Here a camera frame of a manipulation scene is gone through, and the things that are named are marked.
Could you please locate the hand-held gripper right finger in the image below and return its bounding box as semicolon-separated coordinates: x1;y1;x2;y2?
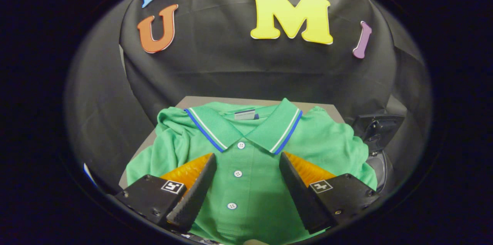
279;152;381;235

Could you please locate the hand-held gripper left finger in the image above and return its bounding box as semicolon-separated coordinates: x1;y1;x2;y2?
114;153;217;234

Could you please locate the green polo shirt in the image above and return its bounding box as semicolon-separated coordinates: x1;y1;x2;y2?
126;98;378;245

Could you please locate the dark washing machine lid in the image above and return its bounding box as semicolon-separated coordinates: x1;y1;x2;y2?
352;112;405;153

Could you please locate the beige cabinet with dark top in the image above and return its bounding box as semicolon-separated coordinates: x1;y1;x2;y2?
119;96;345;190

